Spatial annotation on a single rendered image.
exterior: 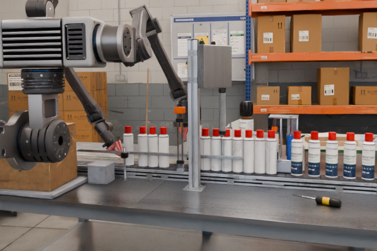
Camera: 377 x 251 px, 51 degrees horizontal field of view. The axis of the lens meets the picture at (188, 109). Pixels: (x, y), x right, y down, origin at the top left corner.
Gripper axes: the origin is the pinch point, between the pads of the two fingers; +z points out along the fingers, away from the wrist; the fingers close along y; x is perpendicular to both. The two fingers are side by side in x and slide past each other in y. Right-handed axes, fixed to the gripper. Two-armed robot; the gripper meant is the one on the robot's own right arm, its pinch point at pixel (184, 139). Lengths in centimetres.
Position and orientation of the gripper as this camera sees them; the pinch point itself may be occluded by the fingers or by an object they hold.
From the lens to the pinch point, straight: 202.3
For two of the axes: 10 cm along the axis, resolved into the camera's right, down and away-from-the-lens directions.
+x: -2.7, 0.9, -9.6
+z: 0.0, 10.0, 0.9
